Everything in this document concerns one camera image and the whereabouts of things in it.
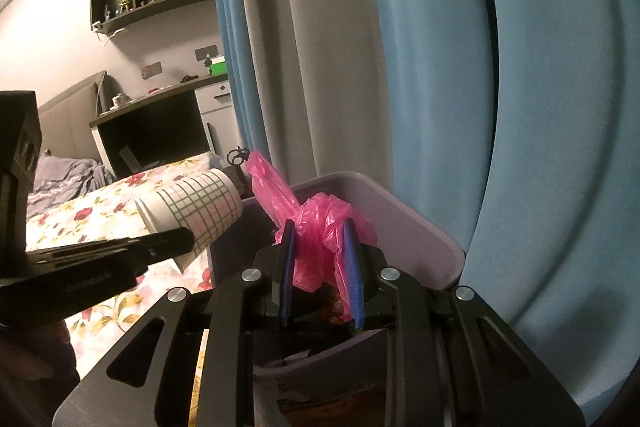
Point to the wall socket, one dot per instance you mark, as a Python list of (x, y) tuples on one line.
[(206, 53), (151, 71)]

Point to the floral bed sheet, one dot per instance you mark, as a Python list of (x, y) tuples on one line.
[(100, 207)]

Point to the green box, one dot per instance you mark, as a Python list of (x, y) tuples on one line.
[(219, 67)]

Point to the grey padded headboard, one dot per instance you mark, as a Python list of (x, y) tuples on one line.
[(65, 122)]

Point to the grey curtain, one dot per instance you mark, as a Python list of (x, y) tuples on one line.
[(310, 57)]

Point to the black curtain hook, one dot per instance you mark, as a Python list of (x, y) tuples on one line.
[(237, 155)]

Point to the dark desk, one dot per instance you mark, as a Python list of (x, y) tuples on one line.
[(150, 127)]

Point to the purple plastic bin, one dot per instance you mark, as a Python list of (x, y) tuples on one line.
[(400, 217)]

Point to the grey blanket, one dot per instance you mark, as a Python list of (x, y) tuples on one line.
[(65, 177)]

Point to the wide blue curtain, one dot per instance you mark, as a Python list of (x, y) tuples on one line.
[(525, 107)]

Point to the white mug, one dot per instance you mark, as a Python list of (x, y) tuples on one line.
[(118, 101)]

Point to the white drawer cabinet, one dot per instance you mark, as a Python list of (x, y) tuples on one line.
[(217, 117)]

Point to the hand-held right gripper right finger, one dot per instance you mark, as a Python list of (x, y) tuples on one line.
[(352, 277)]

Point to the green grid paper cup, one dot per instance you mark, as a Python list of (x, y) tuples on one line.
[(200, 207)]

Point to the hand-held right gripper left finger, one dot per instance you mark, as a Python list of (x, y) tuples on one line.
[(286, 272)]

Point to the pink plastic bag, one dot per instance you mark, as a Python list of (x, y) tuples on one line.
[(315, 227)]

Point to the printed paper packet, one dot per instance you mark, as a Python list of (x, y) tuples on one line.
[(330, 399)]

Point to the narrow blue curtain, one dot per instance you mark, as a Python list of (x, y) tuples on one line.
[(240, 32)]

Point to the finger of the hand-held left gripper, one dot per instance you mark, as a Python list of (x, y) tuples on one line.
[(75, 289), (125, 247)]

